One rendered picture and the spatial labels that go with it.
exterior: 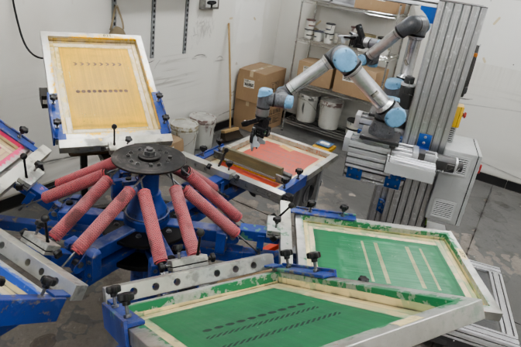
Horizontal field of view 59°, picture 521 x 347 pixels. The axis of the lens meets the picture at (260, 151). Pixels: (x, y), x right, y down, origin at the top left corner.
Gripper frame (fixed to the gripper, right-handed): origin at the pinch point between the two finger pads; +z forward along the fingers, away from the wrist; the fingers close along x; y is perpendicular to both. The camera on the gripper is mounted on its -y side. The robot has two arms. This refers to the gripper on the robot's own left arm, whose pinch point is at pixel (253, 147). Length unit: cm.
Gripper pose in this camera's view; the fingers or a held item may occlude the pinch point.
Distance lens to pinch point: 263.2
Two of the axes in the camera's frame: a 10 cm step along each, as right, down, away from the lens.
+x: 5.2, -2.6, 8.1
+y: 8.4, 3.2, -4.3
